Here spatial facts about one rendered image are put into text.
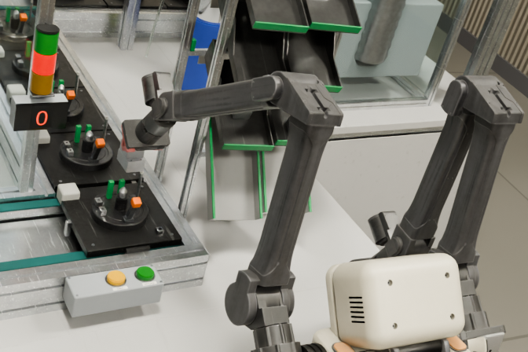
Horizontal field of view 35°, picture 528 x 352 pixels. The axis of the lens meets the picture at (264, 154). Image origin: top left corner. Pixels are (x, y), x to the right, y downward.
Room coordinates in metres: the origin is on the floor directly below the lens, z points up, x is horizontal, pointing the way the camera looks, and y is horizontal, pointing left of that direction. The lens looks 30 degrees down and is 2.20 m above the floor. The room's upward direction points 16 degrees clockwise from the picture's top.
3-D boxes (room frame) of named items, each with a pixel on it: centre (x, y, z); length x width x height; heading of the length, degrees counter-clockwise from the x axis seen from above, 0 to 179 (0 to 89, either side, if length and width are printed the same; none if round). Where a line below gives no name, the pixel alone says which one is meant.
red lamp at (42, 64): (1.61, 0.52, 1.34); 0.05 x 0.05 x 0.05
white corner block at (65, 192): (1.65, 0.44, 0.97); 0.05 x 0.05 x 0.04; 37
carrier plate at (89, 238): (1.63, 0.30, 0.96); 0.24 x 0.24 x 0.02; 37
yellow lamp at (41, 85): (1.61, 0.52, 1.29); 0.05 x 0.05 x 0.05
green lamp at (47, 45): (1.61, 0.52, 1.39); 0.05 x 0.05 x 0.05
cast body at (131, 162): (1.63, 0.30, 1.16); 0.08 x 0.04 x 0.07; 37
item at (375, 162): (3.07, -0.25, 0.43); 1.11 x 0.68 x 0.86; 127
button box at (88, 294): (1.41, 0.24, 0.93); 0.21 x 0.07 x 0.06; 127
